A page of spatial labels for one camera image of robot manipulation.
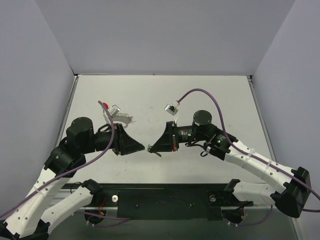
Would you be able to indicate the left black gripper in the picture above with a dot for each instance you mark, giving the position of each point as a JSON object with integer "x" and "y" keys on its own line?
{"x": 118, "y": 139}

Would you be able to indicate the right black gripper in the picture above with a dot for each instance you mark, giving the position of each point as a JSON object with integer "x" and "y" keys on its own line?
{"x": 172, "y": 136}

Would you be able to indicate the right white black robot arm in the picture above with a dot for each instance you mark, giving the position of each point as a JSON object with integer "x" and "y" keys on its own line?
{"x": 284, "y": 187}

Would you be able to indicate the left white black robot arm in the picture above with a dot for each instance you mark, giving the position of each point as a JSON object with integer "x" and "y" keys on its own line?
{"x": 35, "y": 219}

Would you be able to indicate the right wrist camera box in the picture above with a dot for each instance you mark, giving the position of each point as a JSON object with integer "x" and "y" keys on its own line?
{"x": 173, "y": 110}

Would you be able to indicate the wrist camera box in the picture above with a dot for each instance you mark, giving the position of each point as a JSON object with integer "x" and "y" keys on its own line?
{"x": 113, "y": 110}
{"x": 173, "y": 110}

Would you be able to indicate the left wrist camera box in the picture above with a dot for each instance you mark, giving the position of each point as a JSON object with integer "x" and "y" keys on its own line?
{"x": 113, "y": 110}

